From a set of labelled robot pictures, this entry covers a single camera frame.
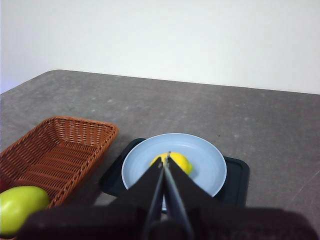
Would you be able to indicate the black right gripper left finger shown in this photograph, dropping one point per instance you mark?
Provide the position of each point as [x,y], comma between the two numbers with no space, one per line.
[105,222]

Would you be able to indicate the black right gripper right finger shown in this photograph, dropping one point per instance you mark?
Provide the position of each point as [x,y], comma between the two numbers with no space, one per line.
[225,222]

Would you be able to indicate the yellow lemon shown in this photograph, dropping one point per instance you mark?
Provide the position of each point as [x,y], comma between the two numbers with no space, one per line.
[181,161]

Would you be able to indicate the blue round plate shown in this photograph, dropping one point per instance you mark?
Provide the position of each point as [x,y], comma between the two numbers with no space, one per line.
[190,152]

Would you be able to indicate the brown wicker basket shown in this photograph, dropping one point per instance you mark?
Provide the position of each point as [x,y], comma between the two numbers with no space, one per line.
[57,155]

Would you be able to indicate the black flat tray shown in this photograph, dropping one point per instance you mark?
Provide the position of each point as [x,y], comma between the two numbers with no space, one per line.
[237,180]

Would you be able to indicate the green apple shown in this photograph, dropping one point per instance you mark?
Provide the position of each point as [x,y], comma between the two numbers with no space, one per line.
[22,205]

